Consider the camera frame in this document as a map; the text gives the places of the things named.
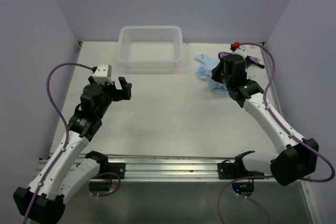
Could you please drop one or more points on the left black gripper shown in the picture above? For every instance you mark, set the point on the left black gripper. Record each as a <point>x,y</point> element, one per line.
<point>125,86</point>

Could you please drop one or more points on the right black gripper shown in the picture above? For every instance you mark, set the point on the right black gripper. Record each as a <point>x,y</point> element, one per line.
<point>223,65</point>

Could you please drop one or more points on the light blue towel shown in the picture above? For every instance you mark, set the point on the light blue towel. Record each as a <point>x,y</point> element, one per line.
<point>204,72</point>

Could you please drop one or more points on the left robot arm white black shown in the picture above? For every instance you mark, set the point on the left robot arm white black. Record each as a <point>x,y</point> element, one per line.
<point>45,198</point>

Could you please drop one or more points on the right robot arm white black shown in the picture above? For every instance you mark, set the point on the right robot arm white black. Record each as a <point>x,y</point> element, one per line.
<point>296,157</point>

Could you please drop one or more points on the purple and grey towel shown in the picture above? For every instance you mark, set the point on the purple and grey towel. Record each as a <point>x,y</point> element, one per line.
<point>249,60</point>

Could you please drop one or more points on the white plastic basket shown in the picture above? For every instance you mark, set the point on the white plastic basket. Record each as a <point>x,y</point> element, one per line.
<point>150,47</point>

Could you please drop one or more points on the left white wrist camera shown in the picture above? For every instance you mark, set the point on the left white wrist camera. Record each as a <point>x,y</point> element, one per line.
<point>102,74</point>

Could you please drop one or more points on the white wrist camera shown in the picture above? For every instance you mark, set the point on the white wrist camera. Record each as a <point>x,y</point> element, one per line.
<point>102,74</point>
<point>238,49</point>

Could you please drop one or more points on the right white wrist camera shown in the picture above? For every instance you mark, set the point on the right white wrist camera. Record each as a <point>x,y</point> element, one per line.
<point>238,49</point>

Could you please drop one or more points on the aluminium mounting rail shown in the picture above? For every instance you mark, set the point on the aluminium mounting rail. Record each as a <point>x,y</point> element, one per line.
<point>169,169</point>

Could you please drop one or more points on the left black base bracket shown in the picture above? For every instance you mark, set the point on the left black base bracket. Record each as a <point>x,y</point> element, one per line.
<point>117,168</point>

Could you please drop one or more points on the black base bracket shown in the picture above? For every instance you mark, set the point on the black base bracket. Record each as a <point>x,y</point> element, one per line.
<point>117,168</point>
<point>229,170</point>

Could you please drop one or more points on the right black base bracket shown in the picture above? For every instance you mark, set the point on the right black base bracket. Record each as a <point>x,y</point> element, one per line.
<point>229,170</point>

